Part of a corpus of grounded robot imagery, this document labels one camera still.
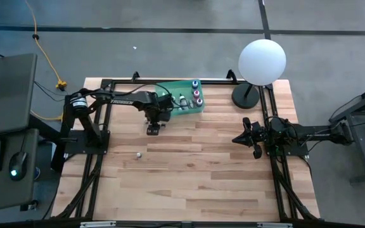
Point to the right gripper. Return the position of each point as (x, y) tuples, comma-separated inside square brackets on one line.
[(257, 137)]

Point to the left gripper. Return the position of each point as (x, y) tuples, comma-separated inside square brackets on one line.
[(157, 116)]

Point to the large black food coloring bottle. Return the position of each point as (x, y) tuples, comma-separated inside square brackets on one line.
[(182, 101)]

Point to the large purple food coloring bottle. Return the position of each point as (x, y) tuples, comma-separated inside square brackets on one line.
[(199, 102)]

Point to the large blue food coloring bottle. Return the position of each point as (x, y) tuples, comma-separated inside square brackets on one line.
[(195, 84)]

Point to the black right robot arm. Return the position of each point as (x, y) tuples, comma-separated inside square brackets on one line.
[(315, 134)]

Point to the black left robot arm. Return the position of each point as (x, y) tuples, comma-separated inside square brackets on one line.
[(122, 101)]

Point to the teal translucent plastic bin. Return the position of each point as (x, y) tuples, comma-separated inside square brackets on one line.
[(187, 87)]

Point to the white globe lamp black stand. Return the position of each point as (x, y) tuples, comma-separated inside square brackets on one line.
[(261, 60)]

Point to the silver aluminium bar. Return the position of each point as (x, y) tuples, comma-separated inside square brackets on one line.
[(98, 224), (275, 225)]

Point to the black computer mouse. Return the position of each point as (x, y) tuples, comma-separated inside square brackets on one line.
[(18, 164)]

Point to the dark grey raised desk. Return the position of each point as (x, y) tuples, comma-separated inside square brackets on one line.
[(8, 92)]

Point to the black frame clamp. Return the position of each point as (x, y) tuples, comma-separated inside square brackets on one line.
[(231, 76), (135, 76)]

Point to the black metal desk frame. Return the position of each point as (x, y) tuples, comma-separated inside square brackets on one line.
[(363, 158)]

